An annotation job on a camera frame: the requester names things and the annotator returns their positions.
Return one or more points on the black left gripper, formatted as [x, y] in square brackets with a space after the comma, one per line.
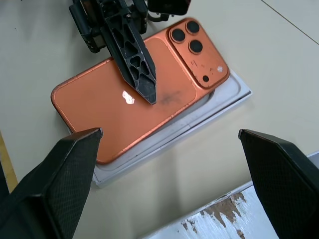
[87, 22]

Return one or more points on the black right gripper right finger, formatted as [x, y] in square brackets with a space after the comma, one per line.
[284, 184]

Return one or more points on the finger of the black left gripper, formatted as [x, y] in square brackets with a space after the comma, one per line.
[172, 6]

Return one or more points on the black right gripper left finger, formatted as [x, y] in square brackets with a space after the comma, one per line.
[57, 189]

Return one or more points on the orange smartphone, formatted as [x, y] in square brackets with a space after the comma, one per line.
[104, 114]

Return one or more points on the yellow tape strip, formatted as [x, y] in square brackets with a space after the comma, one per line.
[8, 161]

